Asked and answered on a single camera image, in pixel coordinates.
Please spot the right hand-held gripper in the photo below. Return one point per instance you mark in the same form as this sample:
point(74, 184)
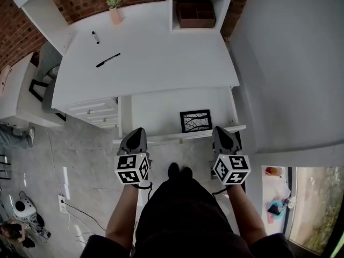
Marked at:
point(232, 168)

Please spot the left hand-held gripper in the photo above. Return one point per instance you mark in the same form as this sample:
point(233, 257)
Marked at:
point(131, 164)

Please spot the white desk drawer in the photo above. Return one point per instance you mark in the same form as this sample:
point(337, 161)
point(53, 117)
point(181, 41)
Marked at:
point(156, 114)

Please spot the person's right forearm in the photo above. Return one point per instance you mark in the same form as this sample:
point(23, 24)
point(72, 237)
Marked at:
point(246, 214)

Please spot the person's left forearm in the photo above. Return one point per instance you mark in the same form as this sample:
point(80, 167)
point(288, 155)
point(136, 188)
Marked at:
point(123, 214)

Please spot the white small drawer stack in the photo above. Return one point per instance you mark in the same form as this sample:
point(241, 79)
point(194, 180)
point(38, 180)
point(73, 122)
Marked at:
point(94, 111)

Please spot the white desk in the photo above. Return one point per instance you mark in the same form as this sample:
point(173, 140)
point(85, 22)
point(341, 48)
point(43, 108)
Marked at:
point(161, 60)

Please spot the white desk shelf unit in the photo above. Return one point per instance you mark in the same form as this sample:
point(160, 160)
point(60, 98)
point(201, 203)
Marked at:
point(228, 7)

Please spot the person's black shoe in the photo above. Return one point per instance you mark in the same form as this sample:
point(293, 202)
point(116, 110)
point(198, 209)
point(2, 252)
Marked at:
point(173, 169)
point(186, 172)

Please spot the black wallet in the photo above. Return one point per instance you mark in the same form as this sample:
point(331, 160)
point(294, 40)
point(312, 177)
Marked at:
point(274, 210)

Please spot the black framed picture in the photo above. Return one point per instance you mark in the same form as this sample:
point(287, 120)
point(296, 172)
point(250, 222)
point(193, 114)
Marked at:
point(196, 121)

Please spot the blue cloth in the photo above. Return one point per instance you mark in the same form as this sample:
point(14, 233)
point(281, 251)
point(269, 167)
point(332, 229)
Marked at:
point(276, 216)

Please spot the person's black clothing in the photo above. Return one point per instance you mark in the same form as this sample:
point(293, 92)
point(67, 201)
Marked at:
point(182, 219)

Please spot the white power strip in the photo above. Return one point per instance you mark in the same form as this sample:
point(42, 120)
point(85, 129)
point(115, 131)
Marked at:
point(62, 203)

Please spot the window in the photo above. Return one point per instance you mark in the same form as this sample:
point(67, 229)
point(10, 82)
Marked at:
point(319, 208)

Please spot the long black marker pen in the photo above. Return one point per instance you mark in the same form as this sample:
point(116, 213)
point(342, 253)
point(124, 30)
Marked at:
point(108, 60)

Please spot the white round device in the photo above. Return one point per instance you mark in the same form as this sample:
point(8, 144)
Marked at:
point(23, 207)

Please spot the grey chair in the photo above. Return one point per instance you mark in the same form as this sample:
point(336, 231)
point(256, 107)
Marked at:
point(48, 63)

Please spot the short black marker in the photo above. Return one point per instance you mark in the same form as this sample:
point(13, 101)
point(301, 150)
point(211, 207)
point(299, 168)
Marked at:
point(95, 37)

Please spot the white low cabinet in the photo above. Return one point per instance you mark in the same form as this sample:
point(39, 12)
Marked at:
point(16, 90)

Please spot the pink vase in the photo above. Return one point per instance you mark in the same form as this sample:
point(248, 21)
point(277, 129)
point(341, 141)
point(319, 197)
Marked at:
point(116, 16)

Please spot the brown wooden organizer box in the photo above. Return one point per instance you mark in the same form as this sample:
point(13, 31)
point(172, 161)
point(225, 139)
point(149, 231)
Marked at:
point(196, 16)

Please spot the white wall shelf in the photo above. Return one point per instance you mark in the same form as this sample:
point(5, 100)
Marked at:
point(45, 17)

